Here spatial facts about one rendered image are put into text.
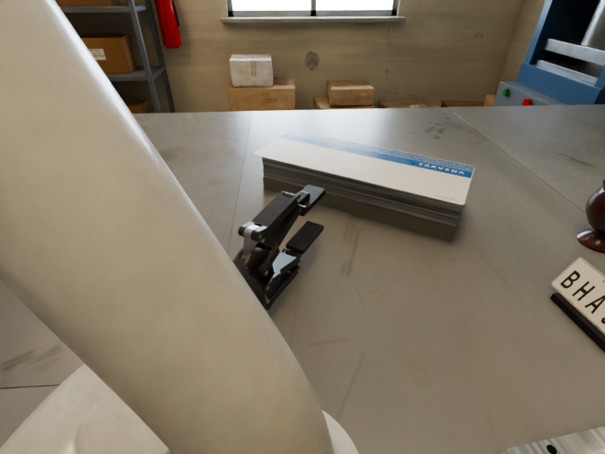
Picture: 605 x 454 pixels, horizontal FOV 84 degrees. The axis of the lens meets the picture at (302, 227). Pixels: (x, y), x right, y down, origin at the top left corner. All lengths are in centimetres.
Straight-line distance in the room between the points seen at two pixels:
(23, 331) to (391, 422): 48
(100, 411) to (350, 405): 25
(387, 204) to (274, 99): 260
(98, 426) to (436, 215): 54
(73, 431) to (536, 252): 66
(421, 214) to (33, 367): 60
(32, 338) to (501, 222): 78
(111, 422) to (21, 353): 31
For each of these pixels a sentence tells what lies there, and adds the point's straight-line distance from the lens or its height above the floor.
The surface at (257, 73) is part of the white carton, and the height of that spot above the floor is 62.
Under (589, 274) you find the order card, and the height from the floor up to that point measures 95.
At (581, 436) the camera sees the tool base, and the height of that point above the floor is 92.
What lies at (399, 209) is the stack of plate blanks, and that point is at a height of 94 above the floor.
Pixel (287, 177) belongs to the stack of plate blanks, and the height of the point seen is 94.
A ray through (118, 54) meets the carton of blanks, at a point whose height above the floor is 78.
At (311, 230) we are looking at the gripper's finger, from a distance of 53.
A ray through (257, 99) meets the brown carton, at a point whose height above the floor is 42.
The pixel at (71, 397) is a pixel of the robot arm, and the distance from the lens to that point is 31.
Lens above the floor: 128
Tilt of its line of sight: 36 degrees down
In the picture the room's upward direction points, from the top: straight up
